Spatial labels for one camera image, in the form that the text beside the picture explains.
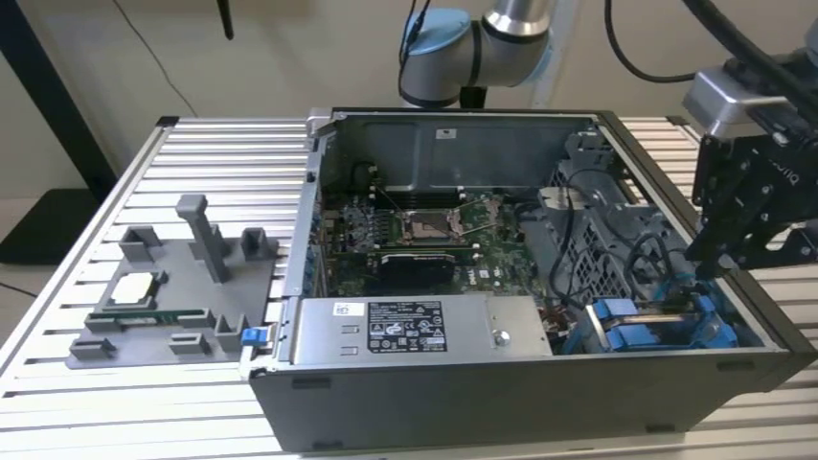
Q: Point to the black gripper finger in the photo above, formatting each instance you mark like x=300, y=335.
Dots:
x=761, y=259
x=713, y=239

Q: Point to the hard disk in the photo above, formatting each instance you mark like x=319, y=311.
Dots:
x=617, y=309

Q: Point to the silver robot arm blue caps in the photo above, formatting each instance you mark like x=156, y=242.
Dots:
x=447, y=62

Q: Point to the grey metal disk bay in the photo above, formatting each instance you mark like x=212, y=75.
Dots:
x=594, y=268

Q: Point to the blue disk carrier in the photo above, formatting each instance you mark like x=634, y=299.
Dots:
x=633, y=338

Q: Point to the black expansion slot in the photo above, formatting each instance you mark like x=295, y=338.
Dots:
x=429, y=246

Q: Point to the black RAM slot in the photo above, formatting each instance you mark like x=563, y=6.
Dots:
x=415, y=189
x=415, y=197
x=415, y=200
x=415, y=193

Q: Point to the green motherboard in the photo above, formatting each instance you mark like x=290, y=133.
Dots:
x=498, y=259

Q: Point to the CPU socket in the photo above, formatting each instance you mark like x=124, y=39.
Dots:
x=425, y=225

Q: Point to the black graphics card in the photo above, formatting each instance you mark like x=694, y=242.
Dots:
x=415, y=273

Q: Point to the white case sticker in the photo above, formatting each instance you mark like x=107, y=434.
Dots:
x=446, y=133

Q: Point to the thin metal locking lever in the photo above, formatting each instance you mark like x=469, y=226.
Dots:
x=391, y=200

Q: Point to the black power supply label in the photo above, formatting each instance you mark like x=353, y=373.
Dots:
x=406, y=328

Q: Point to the black open PC case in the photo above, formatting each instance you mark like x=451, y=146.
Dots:
x=447, y=407

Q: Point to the silver power supply unit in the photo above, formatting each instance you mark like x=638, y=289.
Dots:
x=319, y=335

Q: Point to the grey parts rack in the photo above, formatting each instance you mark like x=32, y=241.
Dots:
x=186, y=278

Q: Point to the green RAM stick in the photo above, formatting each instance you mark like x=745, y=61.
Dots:
x=170, y=316

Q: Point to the black hanging antenna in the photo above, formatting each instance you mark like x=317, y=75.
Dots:
x=224, y=19

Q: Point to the silver CPU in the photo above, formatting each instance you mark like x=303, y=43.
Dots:
x=134, y=287

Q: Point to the black floor mat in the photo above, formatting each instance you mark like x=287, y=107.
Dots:
x=44, y=225

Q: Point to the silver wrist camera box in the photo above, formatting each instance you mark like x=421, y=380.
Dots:
x=722, y=100

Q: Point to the dark slanted frame bar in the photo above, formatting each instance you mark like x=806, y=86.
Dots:
x=51, y=96

